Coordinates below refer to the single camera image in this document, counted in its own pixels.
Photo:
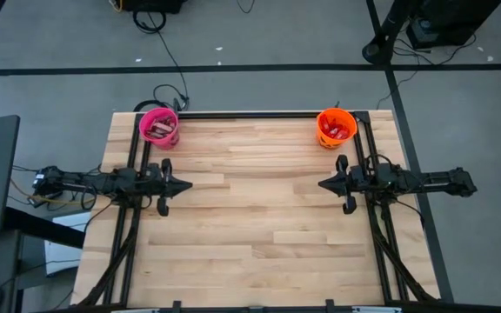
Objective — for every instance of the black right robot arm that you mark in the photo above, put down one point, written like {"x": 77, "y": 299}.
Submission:
{"x": 429, "y": 182}

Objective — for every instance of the black stand pole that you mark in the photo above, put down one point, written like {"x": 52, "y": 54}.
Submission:
{"x": 378, "y": 48}

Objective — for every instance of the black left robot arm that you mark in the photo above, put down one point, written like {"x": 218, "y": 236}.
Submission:
{"x": 102, "y": 182}

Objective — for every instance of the black desk leg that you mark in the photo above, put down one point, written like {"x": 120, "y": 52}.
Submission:
{"x": 37, "y": 226}

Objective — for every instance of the black computer box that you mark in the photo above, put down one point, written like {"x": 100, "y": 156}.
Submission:
{"x": 450, "y": 21}

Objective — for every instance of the black power adapter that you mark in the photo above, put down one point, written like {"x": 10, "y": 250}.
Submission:
{"x": 48, "y": 200}

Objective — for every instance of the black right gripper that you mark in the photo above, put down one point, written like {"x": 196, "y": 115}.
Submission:
{"x": 359, "y": 182}

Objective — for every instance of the pink halloween bucket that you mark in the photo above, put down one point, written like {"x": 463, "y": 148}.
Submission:
{"x": 163, "y": 143}

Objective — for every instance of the black equipment box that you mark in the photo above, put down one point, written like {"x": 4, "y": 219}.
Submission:
{"x": 155, "y": 5}

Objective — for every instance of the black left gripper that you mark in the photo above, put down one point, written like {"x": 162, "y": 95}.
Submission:
{"x": 155, "y": 184}

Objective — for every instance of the white board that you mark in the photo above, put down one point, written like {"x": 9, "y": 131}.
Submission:
{"x": 61, "y": 256}

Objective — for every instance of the orange halloween bucket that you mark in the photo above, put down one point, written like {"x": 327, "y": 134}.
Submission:
{"x": 346, "y": 141}

